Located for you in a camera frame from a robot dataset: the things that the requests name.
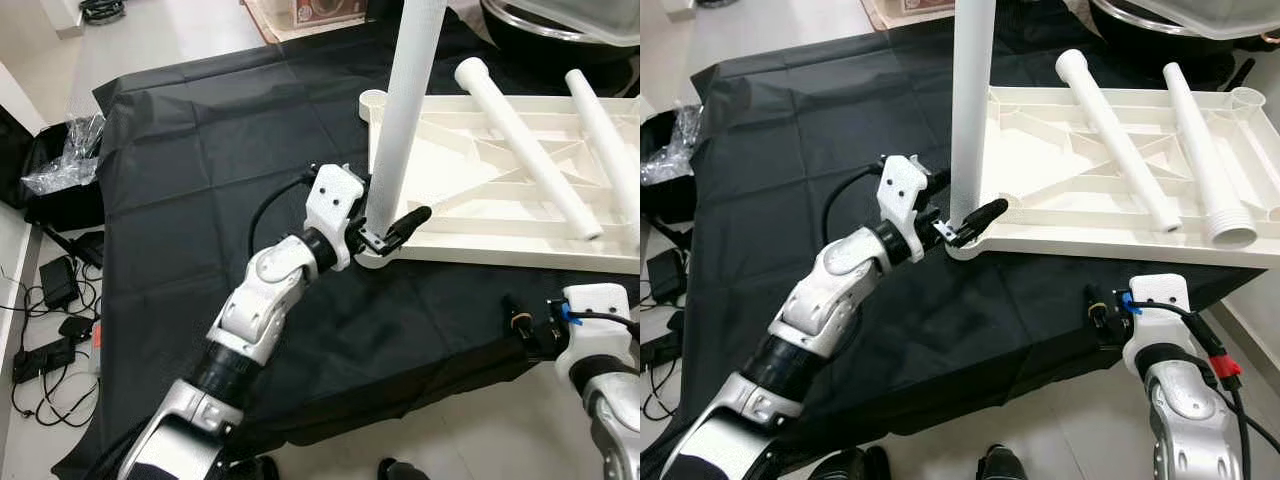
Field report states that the white plastic table top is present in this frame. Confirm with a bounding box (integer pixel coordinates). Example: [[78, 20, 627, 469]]
[[945, 85, 1280, 269], [358, 88, 640, 276]]

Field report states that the black bag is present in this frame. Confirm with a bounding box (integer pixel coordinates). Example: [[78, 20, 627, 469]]
[[20, 120, 106, 231], [640, 110, 701, 221]]

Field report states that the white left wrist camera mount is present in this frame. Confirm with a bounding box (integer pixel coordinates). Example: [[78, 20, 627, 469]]
[[878, 155, 931, 263], [303, 163, 368, 271]]

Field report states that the black tablecloth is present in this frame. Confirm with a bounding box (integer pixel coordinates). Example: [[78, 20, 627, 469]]
[[50, 20, 640, 479], [640, 15, 1280, 476]]

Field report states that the crumpled clear plastic wrap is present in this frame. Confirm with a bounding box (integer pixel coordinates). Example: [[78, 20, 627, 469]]
[[640, 105, 701, 186], [22, 113, 106, 196]]

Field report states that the wooden table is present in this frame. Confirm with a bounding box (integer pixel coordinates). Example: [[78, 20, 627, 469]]
[[862, 0, 961, 31], [245, 0, 401, 43]]

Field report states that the black power strip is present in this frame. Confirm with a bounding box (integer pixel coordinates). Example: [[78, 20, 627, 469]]
[[12, 345, 76, 383]]

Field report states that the black power adapter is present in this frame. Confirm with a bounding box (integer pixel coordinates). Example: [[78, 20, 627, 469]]
[[40, 257, 81, 309], [648, 250, 686, 301]]

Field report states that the clear plastic storage box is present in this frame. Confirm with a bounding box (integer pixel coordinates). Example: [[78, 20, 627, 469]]
[[1125, 0, 1280, 41], [510, 0, 640, 48]]

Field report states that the black robot left foot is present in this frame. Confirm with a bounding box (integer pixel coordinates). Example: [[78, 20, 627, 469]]
[[225, 455, 281, 480], [805, 447, 891, 480]]

